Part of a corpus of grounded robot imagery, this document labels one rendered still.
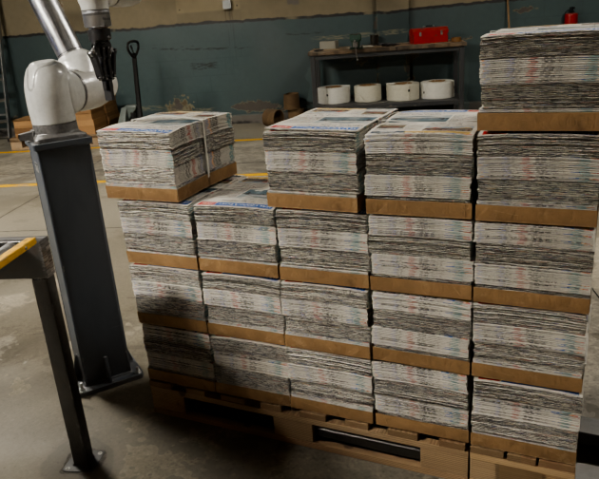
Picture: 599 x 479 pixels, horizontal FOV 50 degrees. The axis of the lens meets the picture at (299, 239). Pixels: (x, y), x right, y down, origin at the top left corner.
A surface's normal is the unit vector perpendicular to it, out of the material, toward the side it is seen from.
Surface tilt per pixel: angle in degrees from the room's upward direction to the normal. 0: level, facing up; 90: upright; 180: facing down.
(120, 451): 0
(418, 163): 90
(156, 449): 0
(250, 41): 90
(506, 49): 89
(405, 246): 89
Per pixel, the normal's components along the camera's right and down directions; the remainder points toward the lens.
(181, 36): -0.11, 0.34
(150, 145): -0.41, 0.36
